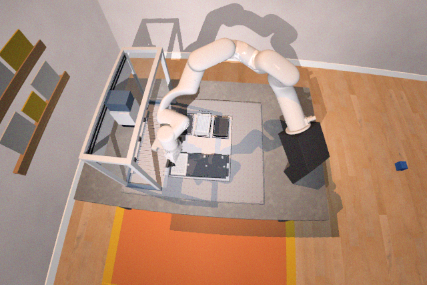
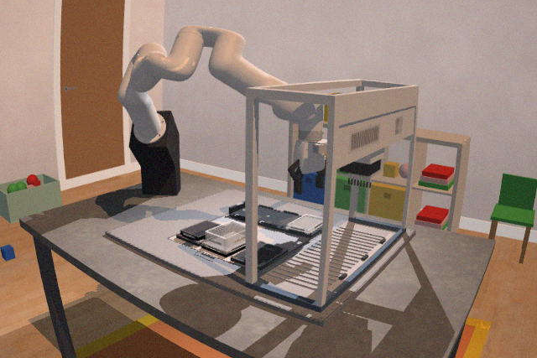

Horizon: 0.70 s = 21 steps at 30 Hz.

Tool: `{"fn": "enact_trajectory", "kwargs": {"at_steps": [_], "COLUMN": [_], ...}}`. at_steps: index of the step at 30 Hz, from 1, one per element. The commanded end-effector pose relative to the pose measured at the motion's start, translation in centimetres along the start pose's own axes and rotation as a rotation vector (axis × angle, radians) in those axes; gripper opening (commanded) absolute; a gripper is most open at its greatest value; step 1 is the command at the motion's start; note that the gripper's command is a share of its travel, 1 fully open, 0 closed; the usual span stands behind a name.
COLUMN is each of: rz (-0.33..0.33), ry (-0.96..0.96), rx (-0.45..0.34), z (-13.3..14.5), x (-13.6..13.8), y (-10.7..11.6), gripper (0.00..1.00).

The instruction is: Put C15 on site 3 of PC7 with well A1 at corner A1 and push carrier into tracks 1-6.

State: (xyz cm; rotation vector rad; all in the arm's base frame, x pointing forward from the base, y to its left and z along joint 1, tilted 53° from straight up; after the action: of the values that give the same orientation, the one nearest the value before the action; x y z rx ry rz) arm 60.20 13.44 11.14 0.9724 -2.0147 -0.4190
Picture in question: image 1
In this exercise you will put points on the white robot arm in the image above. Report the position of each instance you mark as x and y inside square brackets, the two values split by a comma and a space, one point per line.
[282, 75]

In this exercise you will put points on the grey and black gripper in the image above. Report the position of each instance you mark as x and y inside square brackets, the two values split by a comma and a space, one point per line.
[172, 157]

